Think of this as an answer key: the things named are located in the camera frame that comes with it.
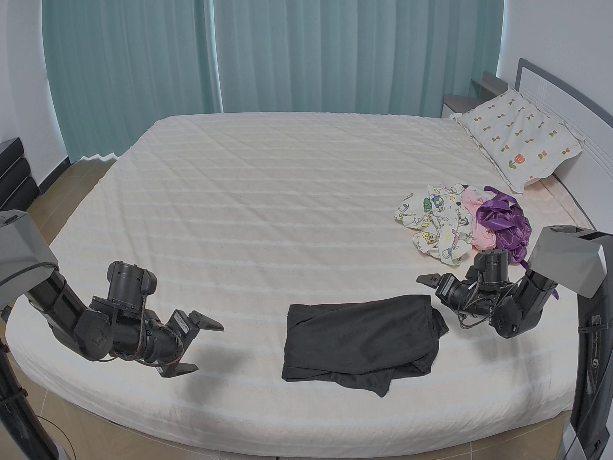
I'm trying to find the grey white bedside table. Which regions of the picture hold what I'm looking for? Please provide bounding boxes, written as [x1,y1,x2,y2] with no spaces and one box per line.
[443,71,510,120]

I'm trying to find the white flower printed pillow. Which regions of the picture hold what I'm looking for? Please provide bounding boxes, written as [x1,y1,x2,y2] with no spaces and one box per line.
[455,89,584,194]

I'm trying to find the bed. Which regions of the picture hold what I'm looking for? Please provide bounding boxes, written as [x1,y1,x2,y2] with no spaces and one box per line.
[6,58,613,455]

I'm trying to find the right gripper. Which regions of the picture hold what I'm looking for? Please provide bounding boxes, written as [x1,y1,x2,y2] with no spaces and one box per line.
[416,272,481,313]

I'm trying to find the blue-green curtain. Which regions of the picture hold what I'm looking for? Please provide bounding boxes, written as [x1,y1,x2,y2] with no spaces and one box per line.
[42,0,224,163]
[211,0,506,119]

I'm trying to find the white printed pyjama garment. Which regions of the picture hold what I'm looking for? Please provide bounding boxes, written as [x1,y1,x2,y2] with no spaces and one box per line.
[394,183,476,268]

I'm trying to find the black chest of drawers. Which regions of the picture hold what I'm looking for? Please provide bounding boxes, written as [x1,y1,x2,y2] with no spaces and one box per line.
[0,137,39,212]

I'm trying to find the purple shiny garment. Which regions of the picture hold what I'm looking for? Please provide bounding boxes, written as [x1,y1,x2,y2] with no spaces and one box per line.
[476,186,561,301]

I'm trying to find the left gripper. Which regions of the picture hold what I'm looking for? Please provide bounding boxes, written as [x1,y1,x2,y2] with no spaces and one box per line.
[143,309,225,380]

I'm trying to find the black T-shirt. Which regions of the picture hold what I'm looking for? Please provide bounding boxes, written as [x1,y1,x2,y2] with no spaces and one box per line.
[281,294,449,398]

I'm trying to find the pink garment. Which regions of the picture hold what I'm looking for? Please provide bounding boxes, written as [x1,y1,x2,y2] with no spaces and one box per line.
[461,186,500,252]

